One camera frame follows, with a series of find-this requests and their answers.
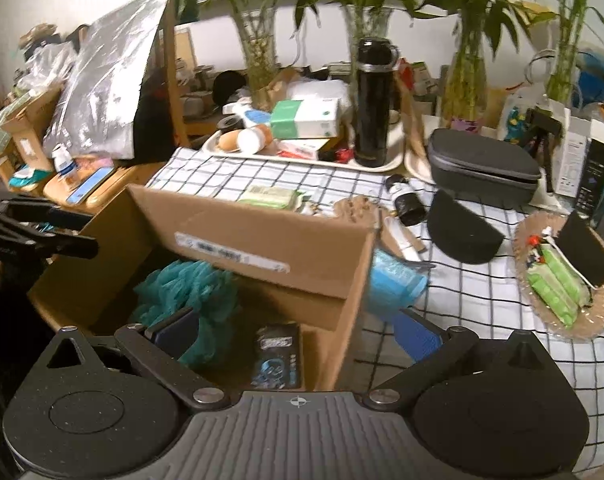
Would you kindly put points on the white plastic bag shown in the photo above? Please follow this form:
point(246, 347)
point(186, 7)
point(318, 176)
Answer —
point(317, 91)

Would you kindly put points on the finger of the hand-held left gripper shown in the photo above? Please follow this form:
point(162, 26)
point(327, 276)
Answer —
point(67, 247)
point(67, 219)

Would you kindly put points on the black round object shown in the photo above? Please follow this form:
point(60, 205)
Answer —
point(229, 87)

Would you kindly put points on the black printed packet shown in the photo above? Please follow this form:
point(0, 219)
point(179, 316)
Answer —
point(278, 355)

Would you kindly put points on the blue white packet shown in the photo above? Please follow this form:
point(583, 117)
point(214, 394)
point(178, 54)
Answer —
point(254, 117)

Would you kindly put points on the black mini tripod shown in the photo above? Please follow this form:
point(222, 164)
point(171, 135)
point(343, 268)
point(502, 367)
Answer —
point(544, 130)

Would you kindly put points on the orange white jar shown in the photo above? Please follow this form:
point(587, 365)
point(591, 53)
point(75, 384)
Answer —
point(251, 140)

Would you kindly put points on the grey zip case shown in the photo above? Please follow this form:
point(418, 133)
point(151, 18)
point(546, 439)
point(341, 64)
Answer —
point(481, 165)

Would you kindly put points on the black soft pouch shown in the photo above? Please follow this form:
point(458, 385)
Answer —
point(461, 232)

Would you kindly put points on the woven round basket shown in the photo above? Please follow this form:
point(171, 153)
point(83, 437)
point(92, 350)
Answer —
point(596, 310)

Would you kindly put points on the black tall box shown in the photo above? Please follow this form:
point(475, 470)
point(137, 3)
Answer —
point(599, 185)

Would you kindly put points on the small white bottle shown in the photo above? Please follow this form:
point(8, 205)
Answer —
point(63, 165)

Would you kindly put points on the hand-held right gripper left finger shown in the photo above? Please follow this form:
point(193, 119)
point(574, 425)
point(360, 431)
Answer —
point(174, 332)

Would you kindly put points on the wooden chair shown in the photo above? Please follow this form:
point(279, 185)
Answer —
point(177, 85)

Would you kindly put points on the black thermos bottle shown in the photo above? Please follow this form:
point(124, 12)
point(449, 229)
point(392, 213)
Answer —
point(376, 105)

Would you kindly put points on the open cardboard carton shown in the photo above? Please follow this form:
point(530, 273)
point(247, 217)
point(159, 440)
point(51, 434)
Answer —
point(27, 130)

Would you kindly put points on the green white tissue box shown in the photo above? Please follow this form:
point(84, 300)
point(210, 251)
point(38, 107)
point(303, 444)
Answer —
point(304, 117)

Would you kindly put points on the teal mesh bath sponge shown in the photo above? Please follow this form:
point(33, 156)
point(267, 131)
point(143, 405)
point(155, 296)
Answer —
point(202, 285)

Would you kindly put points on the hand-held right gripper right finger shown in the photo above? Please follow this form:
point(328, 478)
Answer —
point(416, 340)

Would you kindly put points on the white tube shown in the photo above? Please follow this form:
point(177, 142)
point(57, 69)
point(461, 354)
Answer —
point(401, 240)

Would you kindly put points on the light blue plastic packet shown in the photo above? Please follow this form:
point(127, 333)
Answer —
point(396, 280)

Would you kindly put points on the green wet wipe packets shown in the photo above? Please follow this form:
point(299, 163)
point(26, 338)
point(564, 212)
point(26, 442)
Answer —
point(556, 285)

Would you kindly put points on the brown egg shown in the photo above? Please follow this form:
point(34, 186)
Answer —
point(228, 141)

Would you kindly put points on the small dark bottle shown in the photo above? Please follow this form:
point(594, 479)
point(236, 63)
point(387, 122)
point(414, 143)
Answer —
point(409, 202)

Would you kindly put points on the cream serving tray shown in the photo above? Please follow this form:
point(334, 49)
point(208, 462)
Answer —
point(371, 165)

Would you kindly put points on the white tall box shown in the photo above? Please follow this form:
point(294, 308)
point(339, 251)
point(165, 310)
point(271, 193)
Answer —
point(574, 155)

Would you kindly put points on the brown cardboard box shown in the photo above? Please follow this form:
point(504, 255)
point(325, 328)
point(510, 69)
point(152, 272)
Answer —
point(262, 240)

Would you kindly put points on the silver foil bag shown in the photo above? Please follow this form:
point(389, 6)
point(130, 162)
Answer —
point(107, 90)

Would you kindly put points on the black card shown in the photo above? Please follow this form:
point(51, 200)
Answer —
point(584, 250)

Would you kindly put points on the red white flat box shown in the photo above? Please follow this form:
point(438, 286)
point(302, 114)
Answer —
point(302, 149)

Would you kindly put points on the clear plastic bag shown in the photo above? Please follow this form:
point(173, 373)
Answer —
point(47, 67)

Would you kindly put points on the black tape roll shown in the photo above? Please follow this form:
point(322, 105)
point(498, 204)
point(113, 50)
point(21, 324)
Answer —
point(228, 123)

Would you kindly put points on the checkered tablecloth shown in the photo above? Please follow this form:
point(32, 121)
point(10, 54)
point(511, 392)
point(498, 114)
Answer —
point(471, 300)

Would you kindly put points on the green soap packet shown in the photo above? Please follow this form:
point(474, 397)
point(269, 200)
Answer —
point(269, 197)

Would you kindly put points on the glass vase with bamboo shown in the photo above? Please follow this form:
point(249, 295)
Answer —
point(366, 22)
point(564, 65)
point(257, 60)
point(466, 80)

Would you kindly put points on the blue phone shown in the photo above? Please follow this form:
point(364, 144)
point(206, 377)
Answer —
point(89, 186)

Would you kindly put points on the blue patterned bag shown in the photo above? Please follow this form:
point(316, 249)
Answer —
point(514, 122)

